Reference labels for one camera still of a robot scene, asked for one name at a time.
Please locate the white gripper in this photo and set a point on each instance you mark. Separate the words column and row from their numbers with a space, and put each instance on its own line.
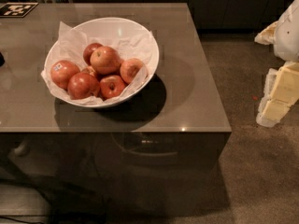
column 288, row 34

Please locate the small hidden middle apple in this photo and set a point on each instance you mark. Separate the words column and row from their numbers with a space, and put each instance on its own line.
column 89, row 70

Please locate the back dark red apple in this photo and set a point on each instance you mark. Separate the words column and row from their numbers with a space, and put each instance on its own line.
column 87, row 53

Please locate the left red apple with sticker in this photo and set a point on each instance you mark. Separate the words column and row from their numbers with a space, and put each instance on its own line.
column 62, row 71

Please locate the white tissue paper liner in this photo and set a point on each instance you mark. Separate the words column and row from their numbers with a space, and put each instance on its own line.
column 71, row 41

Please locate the dark object at left edge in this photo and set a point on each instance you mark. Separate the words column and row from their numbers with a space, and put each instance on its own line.
column 2, row 60

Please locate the black white fiducial marker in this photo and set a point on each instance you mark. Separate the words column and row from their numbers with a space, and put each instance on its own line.
column 16, row 10

